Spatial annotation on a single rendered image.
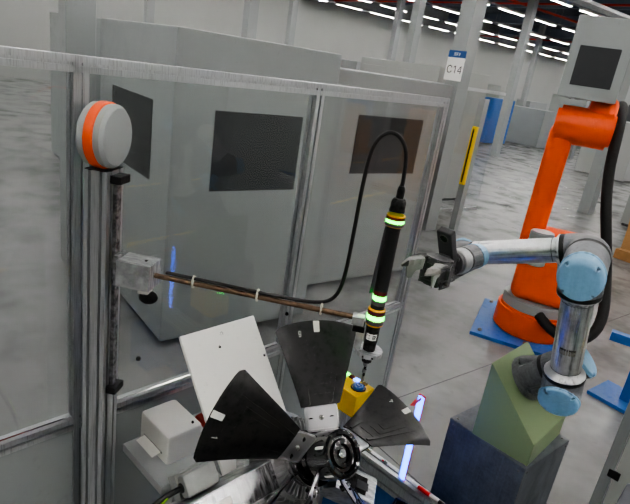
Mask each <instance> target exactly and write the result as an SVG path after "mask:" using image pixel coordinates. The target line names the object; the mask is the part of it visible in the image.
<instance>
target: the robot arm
mask: <svg viewBox="0 0 630 504"><path fill-rule="evenodd" d="M437 239H438V250H439V254H437V253H418V254H414V255H411V256H410V257H409V258H407V259H406V260H404V261H403V262H402V264H401V266H406V277H407V278H410V277H412V275H413V274H414V272H415V271H416V270H420V273H419V278H418V281H421V282H423V283H424V284H426V285H428V286H431V288H433V287H434V288H439V289H438V290H442V289H445V288H448V287H449V285H450V282H453V281H455V280H456V279H458V278H459V277H461V276H463V275H465V274H467V273H469V272H471V271H473V270H475V269H479V268H481V267H483V266H485V265H486V264H527V263H558V264H559V266H558V269H557V273H556V281H557V288H556V293H557V295H558V296H559V297H560V298H561V301H560V307H559V313H558V319H557V325H556V331H555V337H554V343H553V349H552V351H549V352H546V353H543V354H541V355H522V356H519V357H516V358H514V360H513V361H512V375H513V379H514V381H515V384H516V386H517V387H518V389H519V391H520V392H521V393H522V394H523V395H524V396H525V397H526V398H527V399H529V400H537V399H538V402H539V404H540V405H541V406H542V407H543V408H544V409H545V410H546V411H548V412H550V413H552V414H554V415H557V416H570V415H574V414H575V413H576V412H577V411H578V409H579V408H580V406H581V399H582V395H583V391H584V387H585V382H586V379H589V378H590V379H591V378H592V377H595V376H596V374H597V369H596V365H595V363H594V360H593V358H592V357H591V355H590V353H589V352H588V351H587V349H586V345H587V340H588V336H589V331H590V326H591V321H592V316H593V311H594V306H595V305H596V304H598V303H600V302H601V301H602V298H603V294H604V289H605V285H606V282H607V275H608V271H609V267H610V263H611V260H612V252H611V249H610V247H609V245H608V244H607V243H606V242H605V241H604V240H603V239H601V238H600V237H598V236H595V235H592V234H586V233H567V234H559V235H558V236H557V237H556V238H535V239H514V240H494V241H474V242H472V241H471V240H469V239H467V238H458V239H456V232H455V231H454V230H451V229H448V228H446V227H443V226H441V227H440V228H439V229H438V230H437ZM424 262H425V263H424ZM442 286H445V287H442Z"/></svg>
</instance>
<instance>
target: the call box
mask: <svg viewBox="0 0 630 504"><path fill-rule="evenodd" d="M354 383H356V381H354V378H353V379H351V378H349V375H348V376H346V380H345V384H344V389H343V393H342V396H341V400H340V403H337V406H338V409H339V410H341V411H342V412H344V413H345V414H346V415H348V416H349V417H352V416H353V415H354V414H355V413H356V412H357V410H358V409H359V408H360V407H361V406H362V405H363V403H364V402H365V401H366V400H367V398H368V397H369V396H370V395H371V393H372V392H373V391H374V388H373V387H371V386H370V385H367V386H364V390H362V391H358V390H355V389H354V388H353V384H354Z"/></svg>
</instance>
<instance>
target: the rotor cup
mask: <svg viewBox="0 0 630 504"><path fill-rule="evenodd" d="M309 433H312V434H315V435H317V437H316V440H315V441H314V443H313V444H312V445H311V447H310V448H309V449H308V450H307V452H306V453H305V454H304V456H303V457H302V458H301V459H300V461H298V462H292V461H290V464H291V468H292V471H293V473H294V475H295V477H296V478H297V480H298V481H299V482H300V483H301V484H303V485H304V486H307V485H308V486H311V484H312V481H313V479H314V476H315V473H316V471H318V473H319V481H318V487H321V486H323V485H325V484H326V483H328V482H329V481H335V480H346V479H349V478H351V477H352V476H353V475H354V474H355V473H356V472H357V470H358V468H359V465H360V459H361V454H360V448H359V444H358V442H357V440H356V438H355V437H354V435H353V434H352V433H351V432H349V431H348V430H345V429H341V428H338V429H333V430H327V431H316V432H309ZM319 446H323V449H319V450H315V447H319ZM341 449H344V450H345V451H346V456H345V458H341V457H340V454H339V452H340V450H341ZM331 475H332V476H333V477H332V478H325V477H324V476H331Z"/></svg>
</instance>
